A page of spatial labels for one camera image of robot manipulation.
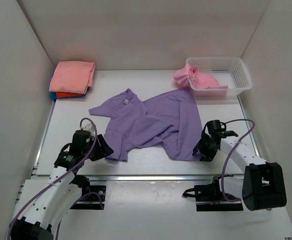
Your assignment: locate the purple t shirt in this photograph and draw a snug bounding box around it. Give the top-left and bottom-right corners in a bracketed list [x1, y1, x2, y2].
[88, 88, 202, 162]

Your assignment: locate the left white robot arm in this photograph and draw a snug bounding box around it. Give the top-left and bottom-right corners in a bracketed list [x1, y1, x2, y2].
[7, 129, 114, 240]

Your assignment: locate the folded blue t shirt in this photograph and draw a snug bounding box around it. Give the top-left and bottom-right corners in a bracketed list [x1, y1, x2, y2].
[50, 87, 90, 100]

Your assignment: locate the white plastic basket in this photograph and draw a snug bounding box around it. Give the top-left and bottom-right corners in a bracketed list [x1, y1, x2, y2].
[185, 56, 253, 97]

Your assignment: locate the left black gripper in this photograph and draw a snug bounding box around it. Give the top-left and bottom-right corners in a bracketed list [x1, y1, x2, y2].
[84, 132, 115, 160]

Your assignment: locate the folded orange t shirt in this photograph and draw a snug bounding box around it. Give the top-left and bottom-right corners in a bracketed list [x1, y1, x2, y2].
[55, 92, 85, 99]

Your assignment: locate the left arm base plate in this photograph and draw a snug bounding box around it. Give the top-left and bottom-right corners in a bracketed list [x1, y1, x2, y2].
[70, 185, 107, 210]

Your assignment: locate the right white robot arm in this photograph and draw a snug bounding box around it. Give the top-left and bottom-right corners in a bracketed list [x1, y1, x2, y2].
[193, 120, 287, 211]

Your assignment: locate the aluminium rail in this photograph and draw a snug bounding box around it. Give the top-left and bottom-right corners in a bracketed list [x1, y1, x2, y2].
[31, 165, 247, 183]

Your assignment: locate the folded salmon pink t shirt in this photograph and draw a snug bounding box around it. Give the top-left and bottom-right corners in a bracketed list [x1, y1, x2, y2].
[49, 61, 96, 93]

